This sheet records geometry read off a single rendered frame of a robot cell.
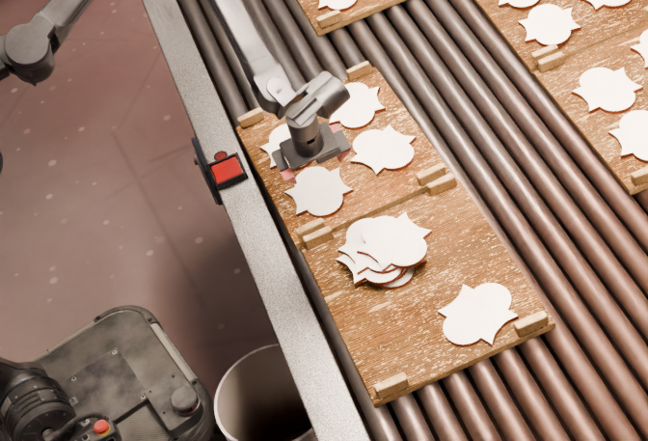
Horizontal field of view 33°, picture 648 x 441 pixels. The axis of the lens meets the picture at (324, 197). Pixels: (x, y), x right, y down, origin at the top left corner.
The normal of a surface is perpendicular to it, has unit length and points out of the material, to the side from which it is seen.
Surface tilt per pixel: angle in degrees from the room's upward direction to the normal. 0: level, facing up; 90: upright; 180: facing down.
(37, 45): 36
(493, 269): 0
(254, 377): 87
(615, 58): 0
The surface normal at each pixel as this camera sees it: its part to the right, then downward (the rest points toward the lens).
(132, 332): -0.23, -0.67
